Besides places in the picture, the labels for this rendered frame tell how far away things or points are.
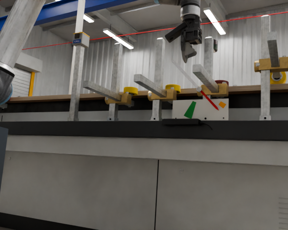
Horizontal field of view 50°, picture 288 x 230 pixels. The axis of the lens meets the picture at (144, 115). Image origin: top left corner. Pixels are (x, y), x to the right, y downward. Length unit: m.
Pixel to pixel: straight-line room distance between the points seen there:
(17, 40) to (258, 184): 1.28
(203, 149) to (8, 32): 1.00
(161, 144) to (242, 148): 0.38
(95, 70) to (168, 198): 10.06
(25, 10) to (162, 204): 1.15
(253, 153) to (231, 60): 7.94
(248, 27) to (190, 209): 8.19
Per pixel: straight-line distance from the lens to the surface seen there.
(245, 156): 1.38
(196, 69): 1.13
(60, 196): 2.05
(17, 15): 1.50
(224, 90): 1.41
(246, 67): 9.08
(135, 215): 1.77
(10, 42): 1.47
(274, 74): 1.52
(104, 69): 11.27
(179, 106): 1.45
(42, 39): 11.63
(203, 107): 1.41
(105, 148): 1.62
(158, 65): 1.55
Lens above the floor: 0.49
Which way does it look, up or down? 9 degrees up
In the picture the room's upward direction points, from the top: 4 degrees clockwise
